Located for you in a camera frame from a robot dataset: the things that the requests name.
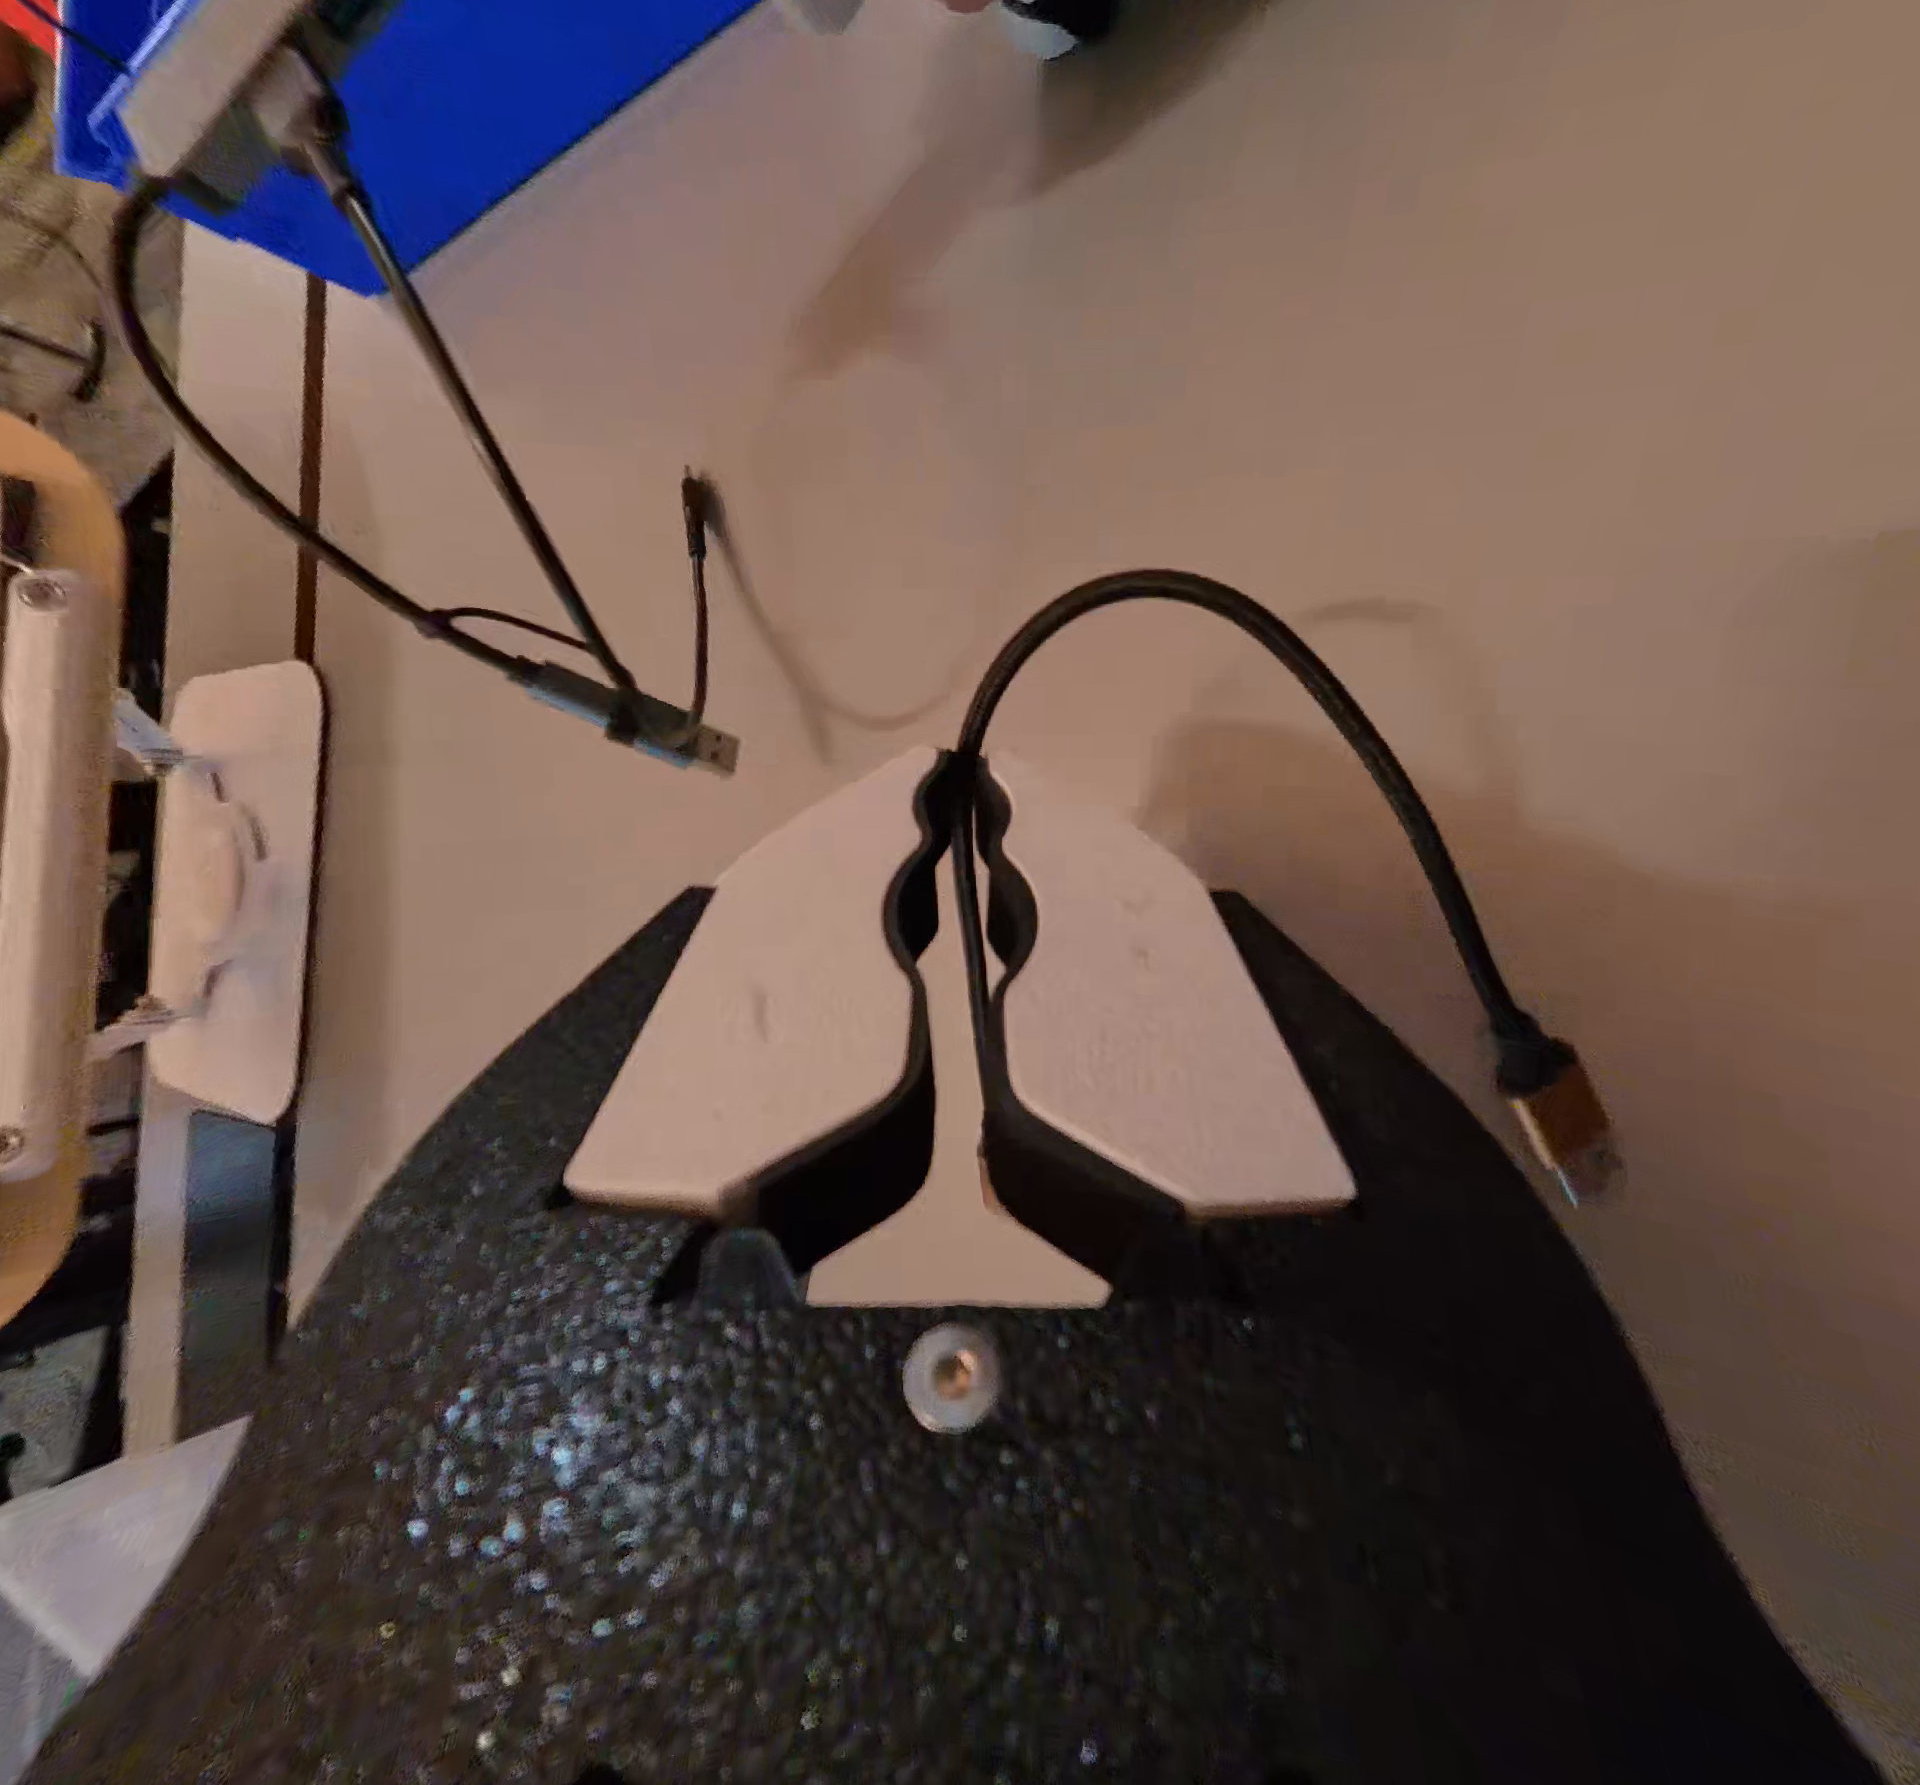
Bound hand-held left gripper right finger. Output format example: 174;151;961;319
972;747;1360;1270

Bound clear plastic box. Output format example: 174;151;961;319
0;1415;254;1749

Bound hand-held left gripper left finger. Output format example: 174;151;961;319
560;746;948;1270

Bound blue plastic bin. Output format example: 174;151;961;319
59;0;768;299

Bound black cable bronze plugs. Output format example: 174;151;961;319
948;567;1633;1219

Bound thin black cable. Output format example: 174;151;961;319
294;91;721;753

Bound black hub cable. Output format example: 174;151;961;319
111;159;744;784

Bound grey desk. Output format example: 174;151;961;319
118;0;1920;1785

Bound wooden document stand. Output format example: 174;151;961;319
0;407;329;1328

